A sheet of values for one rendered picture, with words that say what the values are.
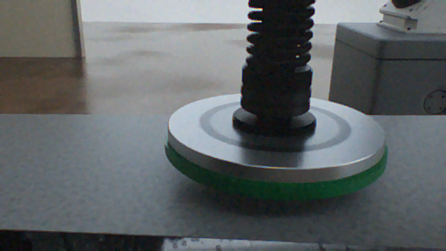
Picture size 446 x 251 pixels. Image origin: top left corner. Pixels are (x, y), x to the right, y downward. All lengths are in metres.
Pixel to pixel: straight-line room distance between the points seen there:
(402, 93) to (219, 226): 1.08
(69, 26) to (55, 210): 5.03
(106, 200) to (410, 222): 0.27
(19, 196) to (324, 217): 0.28
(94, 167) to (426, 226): 0.32
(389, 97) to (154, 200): 1.06
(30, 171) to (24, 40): 5.11
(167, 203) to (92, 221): 0.07
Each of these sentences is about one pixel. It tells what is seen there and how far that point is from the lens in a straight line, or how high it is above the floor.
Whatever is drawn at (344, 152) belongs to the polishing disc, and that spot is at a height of 0.88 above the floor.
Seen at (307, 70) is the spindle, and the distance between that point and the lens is 0.40.
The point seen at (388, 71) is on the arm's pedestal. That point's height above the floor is 0.75.
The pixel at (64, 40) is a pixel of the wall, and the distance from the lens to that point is 5.44.
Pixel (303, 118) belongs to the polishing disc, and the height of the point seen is 0.89.
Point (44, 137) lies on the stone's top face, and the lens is 0.57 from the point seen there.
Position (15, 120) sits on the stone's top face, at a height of 0.83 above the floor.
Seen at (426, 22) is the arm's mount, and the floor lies 0.88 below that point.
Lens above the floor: 1.03
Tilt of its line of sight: 20 degrees down
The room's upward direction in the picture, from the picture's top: 1 degrees clockwise
